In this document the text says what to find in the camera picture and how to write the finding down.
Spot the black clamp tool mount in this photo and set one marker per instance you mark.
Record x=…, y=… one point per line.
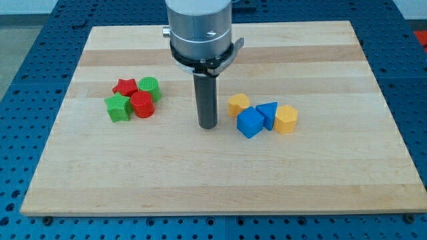
x=211, y=67

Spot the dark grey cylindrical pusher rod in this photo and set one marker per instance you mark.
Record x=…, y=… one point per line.
x=206, y=101

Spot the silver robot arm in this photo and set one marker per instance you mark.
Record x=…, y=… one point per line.
x=200, y=39

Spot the yellow heart block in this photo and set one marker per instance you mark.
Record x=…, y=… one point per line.
x=238, y=103

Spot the blue cube block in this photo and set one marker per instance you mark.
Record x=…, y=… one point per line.
x=250, y=122

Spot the green cylinder block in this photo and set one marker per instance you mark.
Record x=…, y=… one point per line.
x=151, y=85

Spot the blue triangle block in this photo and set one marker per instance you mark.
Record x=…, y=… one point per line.
x=268, y=111

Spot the red cylinder block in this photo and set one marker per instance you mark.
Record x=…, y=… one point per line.
x=142, y=104

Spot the red star block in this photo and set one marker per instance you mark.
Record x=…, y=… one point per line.
x=126, y=87

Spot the yellow hexagon block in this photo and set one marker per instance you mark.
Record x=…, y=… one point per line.
x=285, y=119

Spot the green star block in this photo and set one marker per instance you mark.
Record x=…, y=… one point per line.
x=119, y=107

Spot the wooden board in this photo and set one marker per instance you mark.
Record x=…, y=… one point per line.
x=345, y=155

